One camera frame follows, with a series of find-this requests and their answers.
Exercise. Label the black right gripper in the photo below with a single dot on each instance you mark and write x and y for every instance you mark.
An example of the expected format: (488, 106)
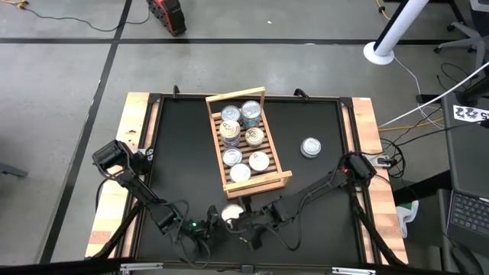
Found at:
(263, 223)

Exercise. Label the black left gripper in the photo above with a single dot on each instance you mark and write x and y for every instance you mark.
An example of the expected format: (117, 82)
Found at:
(191, 231)

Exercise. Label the blue red can cream lid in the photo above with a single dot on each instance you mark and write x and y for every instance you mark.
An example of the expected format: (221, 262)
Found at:
(231, 212)

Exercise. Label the wooden slatted shelf rack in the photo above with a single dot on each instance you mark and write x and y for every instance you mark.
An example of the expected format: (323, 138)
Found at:
(263, 182)

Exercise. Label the white lid can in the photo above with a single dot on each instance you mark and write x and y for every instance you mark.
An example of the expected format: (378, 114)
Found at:
(240, 172)

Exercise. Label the blue red can gold lid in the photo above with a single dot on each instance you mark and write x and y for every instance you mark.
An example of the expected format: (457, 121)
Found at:
(259, 161)
(230, 130)
(254, 136)

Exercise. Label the Bumble Bee can silver lid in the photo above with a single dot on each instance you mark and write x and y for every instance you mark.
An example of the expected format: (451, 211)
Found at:
(232, 156)

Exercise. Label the pink can silver lid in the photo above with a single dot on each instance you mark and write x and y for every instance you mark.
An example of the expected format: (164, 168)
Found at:
(230, 113)

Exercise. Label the teal can silver lid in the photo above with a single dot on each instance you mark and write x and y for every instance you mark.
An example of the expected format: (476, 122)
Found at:
(251, 110)

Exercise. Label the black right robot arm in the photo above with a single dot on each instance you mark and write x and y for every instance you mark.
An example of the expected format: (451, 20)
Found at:
(305, 195)

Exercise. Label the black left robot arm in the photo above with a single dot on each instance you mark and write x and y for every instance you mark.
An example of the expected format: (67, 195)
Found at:
(141, 191)

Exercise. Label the wooden table side plank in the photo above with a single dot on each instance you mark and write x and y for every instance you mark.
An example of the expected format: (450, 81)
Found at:
(107, 223)
(364, 114)

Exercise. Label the black table clamp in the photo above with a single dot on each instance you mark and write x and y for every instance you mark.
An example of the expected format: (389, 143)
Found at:
(176, 91)
(302, 94)

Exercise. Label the white green bag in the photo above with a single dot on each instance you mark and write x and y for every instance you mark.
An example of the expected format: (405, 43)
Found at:
(407, 217)

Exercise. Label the white tower fan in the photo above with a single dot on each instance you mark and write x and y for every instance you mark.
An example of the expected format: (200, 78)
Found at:
(372, 55)

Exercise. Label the red black tool case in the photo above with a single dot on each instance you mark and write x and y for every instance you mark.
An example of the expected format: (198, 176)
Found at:
(168, 15)

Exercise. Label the black laptop keyboard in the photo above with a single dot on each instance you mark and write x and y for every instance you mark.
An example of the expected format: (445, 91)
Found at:
(471, 214)

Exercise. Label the dark grey desk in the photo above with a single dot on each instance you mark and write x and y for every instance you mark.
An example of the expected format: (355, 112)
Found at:
(468, 153)

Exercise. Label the white paper marker tag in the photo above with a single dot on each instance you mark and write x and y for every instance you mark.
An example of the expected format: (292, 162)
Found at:
(470, 113)

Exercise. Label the grey office chair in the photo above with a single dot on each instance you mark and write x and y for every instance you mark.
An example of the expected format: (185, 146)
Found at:
(475, 38)

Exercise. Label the black frame bar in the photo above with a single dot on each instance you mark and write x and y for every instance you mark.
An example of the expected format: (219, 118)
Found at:
(57, 267)

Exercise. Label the grey floor bracket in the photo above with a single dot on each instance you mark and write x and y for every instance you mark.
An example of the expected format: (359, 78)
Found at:
(13, 170)

